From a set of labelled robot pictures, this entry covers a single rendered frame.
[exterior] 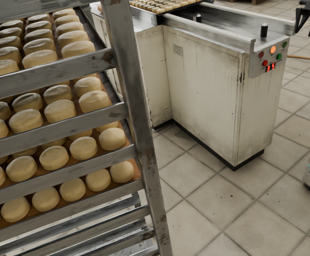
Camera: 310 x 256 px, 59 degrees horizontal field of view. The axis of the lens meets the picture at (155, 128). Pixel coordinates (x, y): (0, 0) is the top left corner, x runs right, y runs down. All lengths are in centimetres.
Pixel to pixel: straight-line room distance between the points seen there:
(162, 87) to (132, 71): 164
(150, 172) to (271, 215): 127
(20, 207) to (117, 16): 41
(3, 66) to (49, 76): 8
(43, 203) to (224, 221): 122
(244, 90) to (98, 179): 105
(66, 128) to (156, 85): 157
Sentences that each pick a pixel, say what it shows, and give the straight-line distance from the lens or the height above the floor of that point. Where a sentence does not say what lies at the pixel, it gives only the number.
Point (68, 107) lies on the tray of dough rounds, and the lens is 47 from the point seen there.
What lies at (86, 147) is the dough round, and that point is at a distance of 52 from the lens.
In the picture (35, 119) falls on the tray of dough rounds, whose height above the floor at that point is 115.
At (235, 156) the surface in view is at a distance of 173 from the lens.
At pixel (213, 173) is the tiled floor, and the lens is 187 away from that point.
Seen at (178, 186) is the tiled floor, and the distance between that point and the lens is 180.
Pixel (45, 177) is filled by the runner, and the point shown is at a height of 106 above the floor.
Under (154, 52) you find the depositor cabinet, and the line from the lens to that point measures 188.
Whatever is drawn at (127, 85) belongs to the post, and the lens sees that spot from 39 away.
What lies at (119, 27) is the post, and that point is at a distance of 36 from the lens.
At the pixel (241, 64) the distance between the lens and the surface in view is 139.
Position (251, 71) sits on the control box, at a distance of 142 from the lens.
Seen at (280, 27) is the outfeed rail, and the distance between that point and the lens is 159.
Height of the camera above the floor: 138
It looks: 37 degrees down
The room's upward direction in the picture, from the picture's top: 9 degrees counter-clockwise
